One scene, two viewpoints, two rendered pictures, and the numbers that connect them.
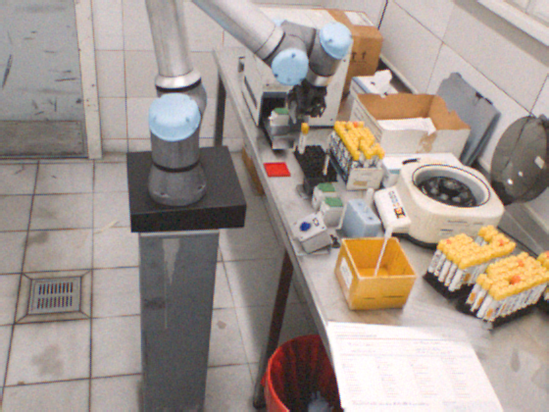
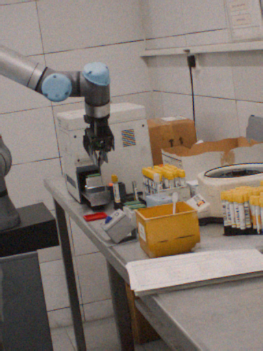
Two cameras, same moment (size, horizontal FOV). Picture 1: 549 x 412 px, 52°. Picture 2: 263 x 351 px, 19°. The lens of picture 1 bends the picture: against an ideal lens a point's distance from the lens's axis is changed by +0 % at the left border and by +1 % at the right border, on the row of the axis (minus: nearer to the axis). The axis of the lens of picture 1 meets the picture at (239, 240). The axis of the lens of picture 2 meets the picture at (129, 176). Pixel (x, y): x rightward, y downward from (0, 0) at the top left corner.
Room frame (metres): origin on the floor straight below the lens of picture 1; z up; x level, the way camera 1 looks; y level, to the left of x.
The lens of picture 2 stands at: (-0.99, -0.34, 1.40)
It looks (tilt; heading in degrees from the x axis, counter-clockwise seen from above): 10 degrees down; 3
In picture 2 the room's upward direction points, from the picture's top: 8 degrees counter-clockwise
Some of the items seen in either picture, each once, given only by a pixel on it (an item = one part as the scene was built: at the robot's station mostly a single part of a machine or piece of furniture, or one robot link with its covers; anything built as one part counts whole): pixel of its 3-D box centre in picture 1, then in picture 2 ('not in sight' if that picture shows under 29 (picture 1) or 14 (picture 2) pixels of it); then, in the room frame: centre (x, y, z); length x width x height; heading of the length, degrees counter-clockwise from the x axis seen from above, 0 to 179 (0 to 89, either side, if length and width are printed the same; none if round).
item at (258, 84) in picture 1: (293, 69); (105, 151); (1.84, -0.11, 1.03); 0.31 x 0.27 x 0.30; 15
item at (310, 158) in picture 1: (318, 150); (130, 192); (1.48, -0.20, 0.93); 0.17 x 0.09 x 0.11; 16
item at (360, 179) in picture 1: (353, 160); (166, 194); (1.48, -0.31, 0.91); 0.20 x 0.10 x 0.07; 15
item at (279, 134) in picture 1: (275, 125); (94, 192); (1.63, -0.07, 0.92); 0.21 x 0.07 x 0.05; 15
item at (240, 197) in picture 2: (456, 279); (242, 215); (0.97, -0.50, 0.93); 0.02 x 0.02 x 0.11
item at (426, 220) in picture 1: (437, 203); (235, 191); (1.27, -0.51, 0.94); 0.30 x 0.24 x 0.12; 96
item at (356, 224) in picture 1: (359, 227); (161, 214); (1.13, -0.30, 0.92); 0.10 x 0.07 x 0.10; 22
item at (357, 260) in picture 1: (373, 273); (167, 229); (0.96, -0.31, 0.92); 0.13 x 0.13 x 0.10; 13
